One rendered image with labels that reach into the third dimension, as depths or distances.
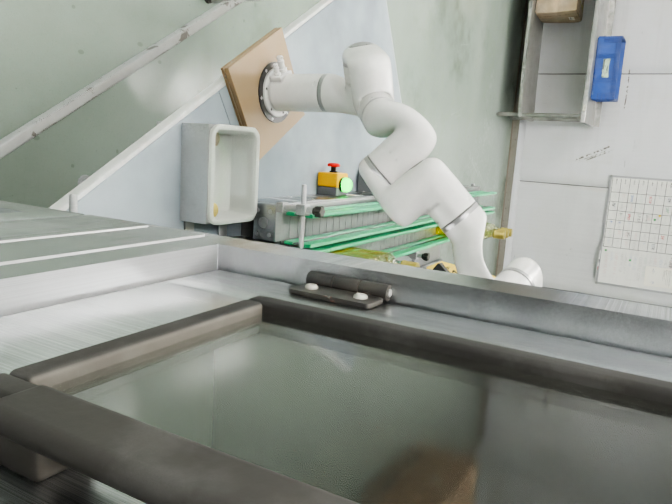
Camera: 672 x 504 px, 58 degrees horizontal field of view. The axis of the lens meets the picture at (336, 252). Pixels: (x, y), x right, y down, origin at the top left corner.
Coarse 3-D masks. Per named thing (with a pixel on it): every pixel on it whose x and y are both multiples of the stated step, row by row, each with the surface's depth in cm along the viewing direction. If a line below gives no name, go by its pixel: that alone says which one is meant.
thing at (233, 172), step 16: (224, 128) 134; (240, 128) 139; (224, 144) 145; (240, 144) 147; (256, 144) 145; (224, 160) 146; (240, 160) 148; (256, 160) 146; (208, 176) 133; (224, 176) 147; (240, 176) 148; (256, 176) 147; (208, 192) 133; (224, 192) 148; (240, 192) 149; (256, 192) 147; (208, 208) 134; (224, 208) 149; (240, 208) 149; (256, 208) 148
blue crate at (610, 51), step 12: (600, 36) 586; (612, 36) 583; (600, 48) 588; (612, 48) 583; (624, 48) 611; (600, 60) 590; (612, 60) 584; (600, 72) 591; (612, 72) 586; (600, 84) 593; (612, 84) 588; (600, 96) 594; (612, 96) 589
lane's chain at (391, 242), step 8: (416, 232) 234; (424, 232) 242; (432, 232) 250; (384, 240) 209; (392, 240) 215; (400, 240) 221; (408, 240) 228; (416, 240) 236; (368, 248) 198; (376, 248) 204; (384, 248) 210
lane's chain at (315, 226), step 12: (348, 204) 182; (288, 216) 154; (336, 216) 176; (348, 216) 183; (360, 216) 190; (372, 216) 198; (384, 216) 206; (288, 228) 155; (312, 228) 166; (324, 228) 171; (336, 228) 177; (348, 228) 184
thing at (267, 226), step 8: (264, 208) 150; (272, 208) 149; (256, 216) 151; (264, 216) 150; (272, 216) 149; (280, 216) 150; (256, 224) 152; (264, 224) 150; (272, 224) 149; (280, 224) 151; (256, 232) 151; (264, 232) 151; (272, 232) 150; (280, 232) 151; (264, 240) 151; (272, 240) 150; (280, 240) 152
